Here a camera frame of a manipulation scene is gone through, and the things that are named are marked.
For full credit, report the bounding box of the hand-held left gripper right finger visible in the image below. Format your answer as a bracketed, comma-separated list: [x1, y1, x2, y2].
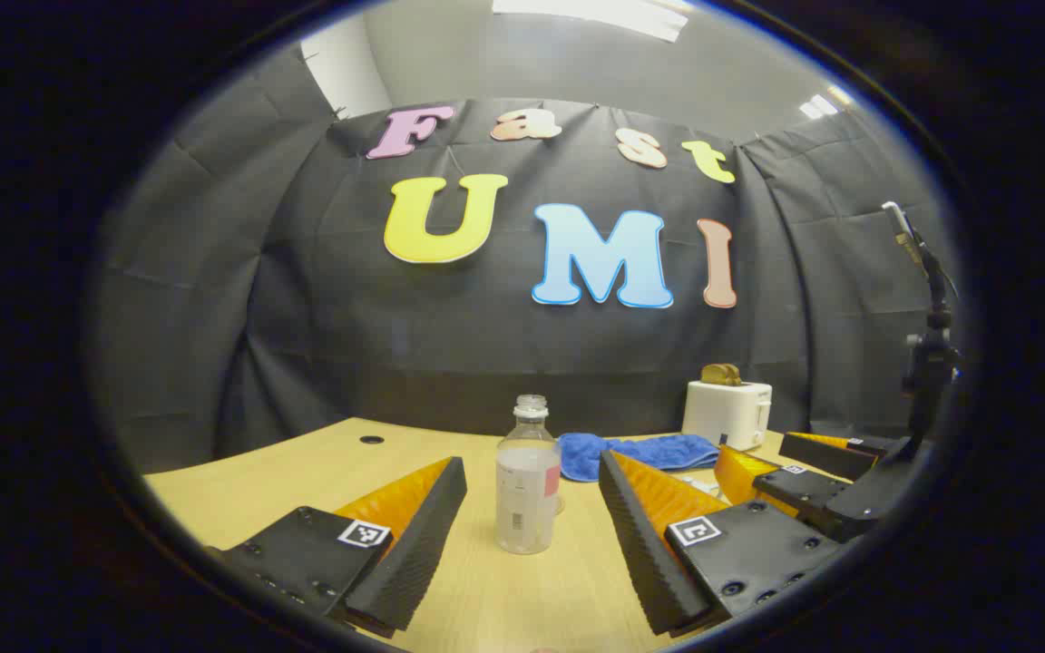
[598, 449, 850, 638]

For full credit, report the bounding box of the white toaster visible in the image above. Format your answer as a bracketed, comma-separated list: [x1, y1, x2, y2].
[681, 379, 773, 452]

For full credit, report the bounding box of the blue towel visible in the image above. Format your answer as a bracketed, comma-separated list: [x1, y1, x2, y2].
[557, 433, 721, 483]

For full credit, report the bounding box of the clear plastic water bottle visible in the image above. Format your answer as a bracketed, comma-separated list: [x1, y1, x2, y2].
[495, 395, 563, 556]

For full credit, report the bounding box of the ceiling light panel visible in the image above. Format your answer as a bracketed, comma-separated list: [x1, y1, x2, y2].
[799, 86, 855, 120]

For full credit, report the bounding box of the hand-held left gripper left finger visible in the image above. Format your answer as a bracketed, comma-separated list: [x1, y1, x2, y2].
[205, 456, 468, 638]

